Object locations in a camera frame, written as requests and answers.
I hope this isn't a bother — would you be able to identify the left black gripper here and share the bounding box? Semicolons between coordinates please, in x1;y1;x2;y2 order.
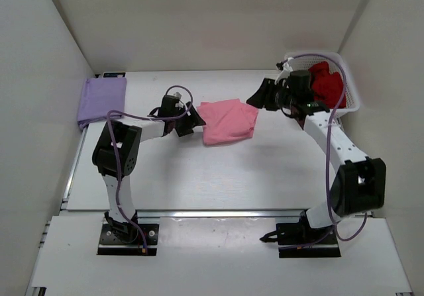
170;101;205;136

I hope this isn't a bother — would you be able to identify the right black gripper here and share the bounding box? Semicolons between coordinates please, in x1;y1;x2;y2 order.
248;79;297;113

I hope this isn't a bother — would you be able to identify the pink t shirt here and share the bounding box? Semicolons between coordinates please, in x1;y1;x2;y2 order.
197;99;259;146

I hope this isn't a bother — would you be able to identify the red t shirt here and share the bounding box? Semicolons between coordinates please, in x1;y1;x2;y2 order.
309;61;343;109

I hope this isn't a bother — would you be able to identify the purple t shirt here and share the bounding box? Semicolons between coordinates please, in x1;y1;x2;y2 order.
77;77;127;130

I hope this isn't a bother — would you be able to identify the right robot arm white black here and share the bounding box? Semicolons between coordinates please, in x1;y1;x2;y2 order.
246;70;386;250

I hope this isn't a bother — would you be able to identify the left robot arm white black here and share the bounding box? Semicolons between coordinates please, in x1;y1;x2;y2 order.
92;93;206;249

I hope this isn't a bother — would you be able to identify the white plastic basket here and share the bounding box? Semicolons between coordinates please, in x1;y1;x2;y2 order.
283;50;360;118

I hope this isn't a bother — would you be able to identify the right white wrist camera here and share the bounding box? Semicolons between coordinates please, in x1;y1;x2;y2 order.
274;57;293;85

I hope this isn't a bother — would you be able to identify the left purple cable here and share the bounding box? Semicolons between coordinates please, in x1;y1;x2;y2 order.
106;85;195;254

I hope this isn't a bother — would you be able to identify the aluminium rail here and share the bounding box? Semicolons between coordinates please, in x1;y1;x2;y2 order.
137;209;301;219

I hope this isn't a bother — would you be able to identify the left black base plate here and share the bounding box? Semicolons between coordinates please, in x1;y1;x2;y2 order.
97;222;160;256

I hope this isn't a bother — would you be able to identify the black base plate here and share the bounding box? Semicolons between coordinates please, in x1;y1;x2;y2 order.
276;223;341;258
97;222;160;256

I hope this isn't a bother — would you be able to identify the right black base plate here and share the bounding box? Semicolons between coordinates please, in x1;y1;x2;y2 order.
276;223;341;258

